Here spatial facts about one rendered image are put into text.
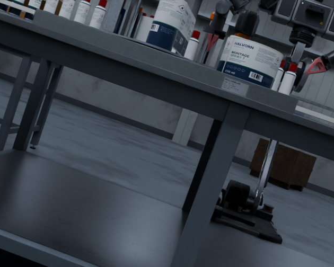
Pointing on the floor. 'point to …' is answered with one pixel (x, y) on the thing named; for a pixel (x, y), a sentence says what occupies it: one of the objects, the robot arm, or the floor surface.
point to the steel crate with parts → (284, 166)
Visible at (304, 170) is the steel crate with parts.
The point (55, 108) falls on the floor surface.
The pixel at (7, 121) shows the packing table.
